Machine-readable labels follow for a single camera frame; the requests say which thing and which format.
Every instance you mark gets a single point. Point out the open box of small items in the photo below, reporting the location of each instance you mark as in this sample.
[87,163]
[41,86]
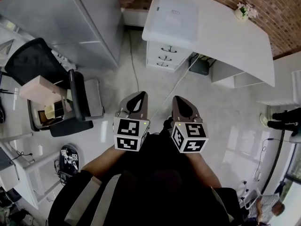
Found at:
[49,115]

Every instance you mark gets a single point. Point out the white shelf unit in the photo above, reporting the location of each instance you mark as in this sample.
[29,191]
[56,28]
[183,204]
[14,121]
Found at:
[225,75]

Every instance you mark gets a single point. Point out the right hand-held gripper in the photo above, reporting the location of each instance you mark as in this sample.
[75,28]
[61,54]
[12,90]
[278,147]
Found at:
[194,132]

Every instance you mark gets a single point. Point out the white drawer unit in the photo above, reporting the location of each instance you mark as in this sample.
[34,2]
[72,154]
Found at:
[160,55]

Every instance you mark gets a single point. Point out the white chair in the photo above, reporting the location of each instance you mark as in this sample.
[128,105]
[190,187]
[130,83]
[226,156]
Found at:
[250,198]

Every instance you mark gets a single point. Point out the white table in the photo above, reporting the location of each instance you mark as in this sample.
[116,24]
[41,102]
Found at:
[225,39]

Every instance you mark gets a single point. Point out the black box under table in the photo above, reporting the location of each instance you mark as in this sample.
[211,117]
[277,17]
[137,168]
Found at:
[200,67]

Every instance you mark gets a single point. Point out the black bag with tools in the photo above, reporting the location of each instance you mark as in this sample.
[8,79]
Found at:
[69,161]

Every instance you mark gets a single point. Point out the white flower pot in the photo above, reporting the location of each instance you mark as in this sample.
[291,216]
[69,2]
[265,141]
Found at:
[244,12]

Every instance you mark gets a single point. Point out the black pole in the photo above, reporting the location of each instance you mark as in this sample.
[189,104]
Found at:
[276,159]

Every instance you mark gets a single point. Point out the person's left forearm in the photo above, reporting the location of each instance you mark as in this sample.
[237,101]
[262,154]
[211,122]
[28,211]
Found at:
[101,163]

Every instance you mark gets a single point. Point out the person's right forearm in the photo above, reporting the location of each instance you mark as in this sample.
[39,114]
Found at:
[207,171]

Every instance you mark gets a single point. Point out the white desk frame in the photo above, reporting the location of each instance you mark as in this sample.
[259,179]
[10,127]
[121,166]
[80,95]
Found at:
[28,171]

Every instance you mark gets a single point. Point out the grey flat pad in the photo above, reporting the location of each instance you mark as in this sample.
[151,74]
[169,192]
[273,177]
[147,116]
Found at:
[94,98]

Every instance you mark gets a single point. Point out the pink box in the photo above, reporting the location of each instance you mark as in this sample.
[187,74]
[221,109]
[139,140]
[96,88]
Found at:
[40,89]

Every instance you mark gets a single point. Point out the person's black clothing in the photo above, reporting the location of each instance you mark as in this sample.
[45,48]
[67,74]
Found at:
[155,187]

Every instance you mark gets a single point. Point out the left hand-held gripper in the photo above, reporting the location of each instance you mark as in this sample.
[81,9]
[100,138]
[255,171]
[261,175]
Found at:
[125,128]

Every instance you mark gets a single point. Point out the translucent item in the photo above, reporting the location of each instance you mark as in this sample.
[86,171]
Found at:
[174,22]

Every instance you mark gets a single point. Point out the black office chair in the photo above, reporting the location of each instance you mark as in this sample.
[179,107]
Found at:
[35,60]

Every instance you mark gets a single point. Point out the white cabinet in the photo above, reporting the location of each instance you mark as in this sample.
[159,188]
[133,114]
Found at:
[70,25]

